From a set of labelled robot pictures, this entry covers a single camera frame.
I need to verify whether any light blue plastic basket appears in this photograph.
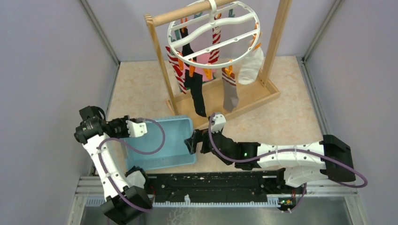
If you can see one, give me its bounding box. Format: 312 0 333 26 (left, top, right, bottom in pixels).
123 115 197 171

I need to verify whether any grey striped-cuff sock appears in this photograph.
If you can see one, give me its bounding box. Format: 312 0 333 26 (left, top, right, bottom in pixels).
222 68 239 112

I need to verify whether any black sock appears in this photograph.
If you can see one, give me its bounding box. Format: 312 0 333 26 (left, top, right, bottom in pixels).
184 69 207 117
179 27 194 56

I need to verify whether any red white santa sock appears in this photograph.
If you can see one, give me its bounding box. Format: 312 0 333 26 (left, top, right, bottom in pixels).
165 46 187 94

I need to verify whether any white round clip hanger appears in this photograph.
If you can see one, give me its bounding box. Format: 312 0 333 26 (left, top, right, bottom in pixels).
167 0 262 70

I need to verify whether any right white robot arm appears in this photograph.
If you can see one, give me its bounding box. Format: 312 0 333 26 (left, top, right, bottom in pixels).
184 129 356 193

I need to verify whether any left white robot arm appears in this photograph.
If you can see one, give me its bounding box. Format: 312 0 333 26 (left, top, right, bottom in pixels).
74 106 153 225

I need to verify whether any pink folded cloth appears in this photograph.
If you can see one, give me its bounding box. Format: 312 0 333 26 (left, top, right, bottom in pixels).
184 53 216 83

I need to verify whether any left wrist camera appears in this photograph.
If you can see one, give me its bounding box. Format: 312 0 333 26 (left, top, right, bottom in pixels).
126 120 147 138

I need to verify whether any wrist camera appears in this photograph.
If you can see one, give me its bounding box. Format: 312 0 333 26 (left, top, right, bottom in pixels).
210 113 227 133
126 120 147 138

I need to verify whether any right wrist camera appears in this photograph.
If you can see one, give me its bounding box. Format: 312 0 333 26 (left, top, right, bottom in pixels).
210 113 227 133

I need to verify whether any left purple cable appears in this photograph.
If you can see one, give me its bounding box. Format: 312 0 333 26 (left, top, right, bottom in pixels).
97 118 166 214

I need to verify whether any wooden drying rack frame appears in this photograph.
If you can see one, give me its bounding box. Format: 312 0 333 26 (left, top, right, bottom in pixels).
145 0 291 129

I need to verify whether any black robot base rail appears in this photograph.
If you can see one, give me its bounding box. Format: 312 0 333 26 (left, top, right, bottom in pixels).
145 171 304 203

